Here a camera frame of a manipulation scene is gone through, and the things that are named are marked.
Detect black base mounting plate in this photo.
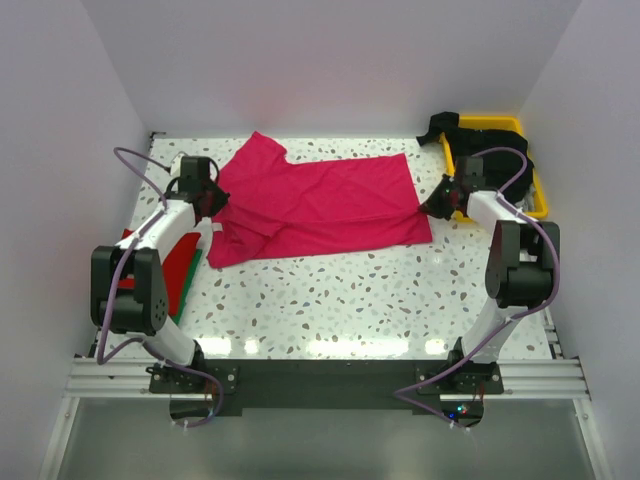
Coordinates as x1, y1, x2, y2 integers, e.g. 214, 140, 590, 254
146, 360, 504, 425

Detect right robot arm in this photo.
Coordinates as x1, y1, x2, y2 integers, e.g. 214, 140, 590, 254
419, 147, 560, 393

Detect black t shirt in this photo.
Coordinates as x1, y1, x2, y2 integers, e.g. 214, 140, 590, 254
416, 112, 534, 204

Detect aluminium frame rail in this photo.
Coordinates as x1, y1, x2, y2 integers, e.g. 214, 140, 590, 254
64, 319, 594, 401

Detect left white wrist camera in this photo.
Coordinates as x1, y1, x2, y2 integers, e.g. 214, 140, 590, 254
169, 152, 186, 177

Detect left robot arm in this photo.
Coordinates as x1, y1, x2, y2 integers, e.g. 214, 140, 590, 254
90, 147, 230, 392

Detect pink t shirt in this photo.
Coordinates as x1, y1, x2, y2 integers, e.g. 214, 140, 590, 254
208, 132, 433, 268

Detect green folded t shirt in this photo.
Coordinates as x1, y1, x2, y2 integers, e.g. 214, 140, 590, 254
172, 249, 203, 325

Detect red folded t shirt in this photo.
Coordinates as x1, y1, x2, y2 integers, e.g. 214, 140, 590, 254
119, 228, 201, 316

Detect grey t shirt in bin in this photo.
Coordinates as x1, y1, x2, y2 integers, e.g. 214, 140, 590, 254
515, 186, 537, 213

